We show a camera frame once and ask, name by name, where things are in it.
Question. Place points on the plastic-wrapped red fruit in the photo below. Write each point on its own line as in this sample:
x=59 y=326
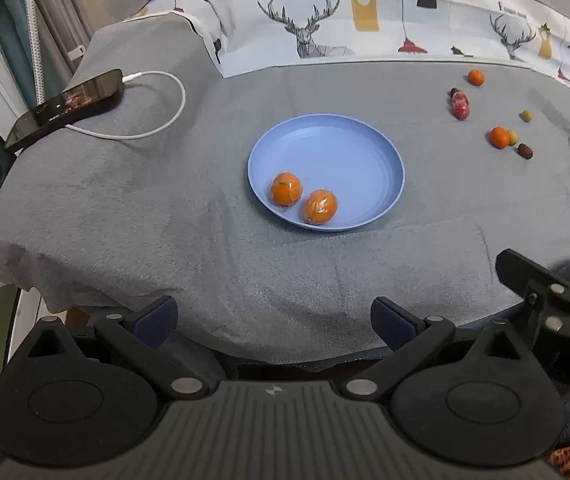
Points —
x=462 y=112
x=457 y=101

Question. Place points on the yellow-green round fruit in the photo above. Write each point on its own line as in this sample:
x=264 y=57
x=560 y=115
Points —
x=527 y=115

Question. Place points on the white plastic clip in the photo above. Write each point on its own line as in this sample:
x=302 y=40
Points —
x=76 y=52

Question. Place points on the small orange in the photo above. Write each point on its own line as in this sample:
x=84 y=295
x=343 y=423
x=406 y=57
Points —
x=475 y=77
x=499 y=137

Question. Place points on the grey deer-print bed sheet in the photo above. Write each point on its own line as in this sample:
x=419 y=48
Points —
x=165 y=210

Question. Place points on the small yellow round fruit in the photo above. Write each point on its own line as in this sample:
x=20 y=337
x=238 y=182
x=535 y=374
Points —
x=514 y=136

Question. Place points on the blue plastic plate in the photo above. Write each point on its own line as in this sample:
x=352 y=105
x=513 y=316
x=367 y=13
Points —
x=340 y=160

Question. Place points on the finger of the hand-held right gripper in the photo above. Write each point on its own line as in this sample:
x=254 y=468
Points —
x=525 y=266

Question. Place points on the black smartphone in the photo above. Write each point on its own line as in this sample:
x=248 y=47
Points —
x=65 y=105

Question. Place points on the plastic-wrapped orange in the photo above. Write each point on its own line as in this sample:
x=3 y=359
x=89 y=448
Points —
x=285 y=188
x=320 y=206

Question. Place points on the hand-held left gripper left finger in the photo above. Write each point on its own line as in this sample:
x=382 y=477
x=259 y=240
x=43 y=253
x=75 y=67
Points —
x=157 y=321

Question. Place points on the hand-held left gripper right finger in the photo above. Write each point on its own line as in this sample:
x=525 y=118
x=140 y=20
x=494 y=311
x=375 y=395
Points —
x=396 y=324

